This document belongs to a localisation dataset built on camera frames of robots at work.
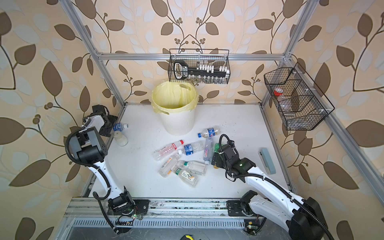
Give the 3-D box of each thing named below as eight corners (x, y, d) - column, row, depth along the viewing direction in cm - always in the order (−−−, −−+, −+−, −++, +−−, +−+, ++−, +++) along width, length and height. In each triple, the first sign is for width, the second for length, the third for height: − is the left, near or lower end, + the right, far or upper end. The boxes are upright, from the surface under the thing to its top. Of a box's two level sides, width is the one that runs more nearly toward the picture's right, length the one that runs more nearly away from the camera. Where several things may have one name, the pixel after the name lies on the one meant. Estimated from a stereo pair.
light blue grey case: (266, 175, 87) (270, 171, 82) (257, 152, 96) (260, 148, 91) (273, 174, 87) (277, 170, 82) (263, 152, 96) (266, 147, 92)
